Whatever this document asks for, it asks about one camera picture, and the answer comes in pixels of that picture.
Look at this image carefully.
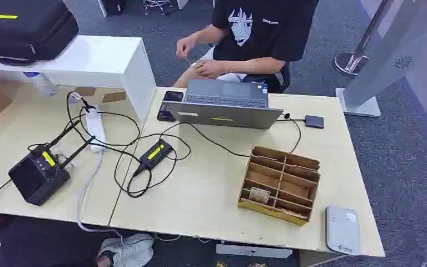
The black office chair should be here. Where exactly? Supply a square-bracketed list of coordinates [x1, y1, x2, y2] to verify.
[242, 62, 292, 95]

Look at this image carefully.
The chrome stanchion post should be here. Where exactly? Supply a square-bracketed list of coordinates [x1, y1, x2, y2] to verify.
[332, 0, 396, 78]

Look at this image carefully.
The clear water bottle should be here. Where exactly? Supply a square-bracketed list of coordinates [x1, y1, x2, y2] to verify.
[23, 71, 60, 99]

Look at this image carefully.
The small black hub box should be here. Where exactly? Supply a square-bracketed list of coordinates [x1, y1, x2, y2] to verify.
[304, 115, 325, 130]

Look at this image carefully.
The black power adapter yellow label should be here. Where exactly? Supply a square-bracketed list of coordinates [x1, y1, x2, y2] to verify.
[138, 139, 174, 171]

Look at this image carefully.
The brown tape piece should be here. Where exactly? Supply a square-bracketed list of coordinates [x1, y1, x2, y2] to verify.
[73, 87, 97, 98]
[101, 90, 127, 104]

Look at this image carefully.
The wooden card box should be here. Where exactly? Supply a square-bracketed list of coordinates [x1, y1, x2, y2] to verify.
[237, 145, 321, 227]

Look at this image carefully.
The black hub cable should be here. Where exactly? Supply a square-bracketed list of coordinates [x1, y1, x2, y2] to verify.
[276, 113, 306, 154]

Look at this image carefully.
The person's left hand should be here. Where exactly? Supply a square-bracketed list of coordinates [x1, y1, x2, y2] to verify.
[195, 60, 223, 80]

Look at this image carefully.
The black carrying case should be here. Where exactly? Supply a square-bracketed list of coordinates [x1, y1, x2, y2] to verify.
[0, 0, 80, 67]

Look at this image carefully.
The white shelf stand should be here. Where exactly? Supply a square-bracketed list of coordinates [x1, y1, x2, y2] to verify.
[0, 34, 158, 127]

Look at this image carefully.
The person's right hand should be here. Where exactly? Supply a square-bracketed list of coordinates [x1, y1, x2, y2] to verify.
[176, 34, 198, 60]

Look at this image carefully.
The grey shoe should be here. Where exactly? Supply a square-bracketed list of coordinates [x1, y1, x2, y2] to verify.
[96, 233, 155, 267]

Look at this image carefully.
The black box on floor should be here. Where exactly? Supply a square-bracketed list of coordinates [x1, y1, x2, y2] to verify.
[101, 0, 128, 17]

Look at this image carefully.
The black power adapter cable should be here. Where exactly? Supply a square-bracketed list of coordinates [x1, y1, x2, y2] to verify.
[66, 91, 252, 199]

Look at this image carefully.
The white bar under desk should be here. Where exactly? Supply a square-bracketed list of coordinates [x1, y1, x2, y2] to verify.
[215, 243, 294, 260]

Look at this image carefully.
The white flat router device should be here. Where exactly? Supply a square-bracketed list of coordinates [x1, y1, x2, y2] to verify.
[324, 205, 362, 257]

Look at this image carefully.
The white power strip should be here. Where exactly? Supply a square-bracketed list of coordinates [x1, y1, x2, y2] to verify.
[84, 105, 108, 154]

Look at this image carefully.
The card with printed face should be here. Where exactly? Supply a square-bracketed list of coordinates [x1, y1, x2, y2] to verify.
[249, 187, 272, 206]

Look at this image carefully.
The office chair wheel base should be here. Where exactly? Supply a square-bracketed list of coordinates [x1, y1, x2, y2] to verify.
[142, 0, 175, 17]

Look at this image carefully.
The black radio box with antennas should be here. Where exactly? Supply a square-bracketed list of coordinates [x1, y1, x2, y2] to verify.
[8, 120, 97, 207]

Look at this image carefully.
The person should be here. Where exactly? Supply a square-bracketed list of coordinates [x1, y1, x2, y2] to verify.
[173, 0, 319, 95]

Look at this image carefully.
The white sign stand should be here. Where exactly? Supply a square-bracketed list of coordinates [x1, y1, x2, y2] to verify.
[335, 0, 427, 118]

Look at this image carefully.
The grey laptop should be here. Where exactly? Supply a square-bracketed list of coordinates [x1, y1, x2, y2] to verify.
[162, 79, 285, 130]

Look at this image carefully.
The black smartphone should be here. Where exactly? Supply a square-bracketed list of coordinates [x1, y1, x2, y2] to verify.
[156, 90, 185, 122]

